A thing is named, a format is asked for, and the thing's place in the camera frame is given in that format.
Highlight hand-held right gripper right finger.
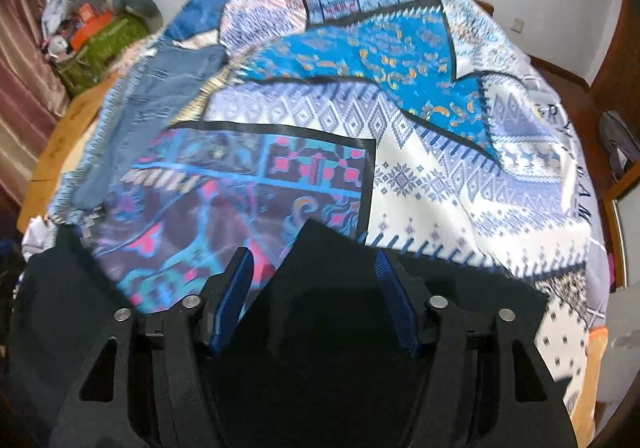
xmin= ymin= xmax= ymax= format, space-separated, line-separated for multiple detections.
xmin=374 ymin=249 xmax=582 ymax=448

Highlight white crumpled clothes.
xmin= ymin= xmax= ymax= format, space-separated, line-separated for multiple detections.
xmin=42 ymin=0 xmax=86 ymax=34

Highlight blue jeans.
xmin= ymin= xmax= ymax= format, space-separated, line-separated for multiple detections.
xmin=75 ymin=43 xmax=226 ymax=209

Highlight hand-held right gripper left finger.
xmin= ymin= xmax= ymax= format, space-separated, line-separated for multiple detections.
xmin=50 ymin=247 xmax=257 ymax=448

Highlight orange box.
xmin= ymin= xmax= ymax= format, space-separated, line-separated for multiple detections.
xmin=70 ymin=11 xmax=116 ymax=52

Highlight striped pink curtain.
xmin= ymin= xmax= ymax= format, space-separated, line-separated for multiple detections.
xmin=0 ymin=0 xmax=71 ymax=209

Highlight green bag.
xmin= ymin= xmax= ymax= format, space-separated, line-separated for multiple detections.
xmin=55 ymin=16 xmax=151 ymax=96

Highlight black pants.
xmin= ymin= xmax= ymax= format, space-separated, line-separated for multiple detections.
xmin=10 ymin=218 xmax=548 ymax=448

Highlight patterned patchwork blanket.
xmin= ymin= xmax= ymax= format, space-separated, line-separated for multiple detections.
xmin=50 ymin=0 xmax=613 ymax=429

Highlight grey bag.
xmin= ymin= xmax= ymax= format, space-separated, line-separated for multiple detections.
xmin=597 ymin=111 xmax=640 ymax=184

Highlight blue folded towel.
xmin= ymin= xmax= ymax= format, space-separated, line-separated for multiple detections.
xmin=164 ymin=0 xmax=251 ymax=45

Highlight white cloth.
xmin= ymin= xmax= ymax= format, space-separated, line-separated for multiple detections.
xmin=22 ymin=215 xmax=58 ymax=254

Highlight brown wooden door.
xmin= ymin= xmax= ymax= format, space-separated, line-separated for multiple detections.
xmin=580 ymin=0 xmax=640 ymax=94

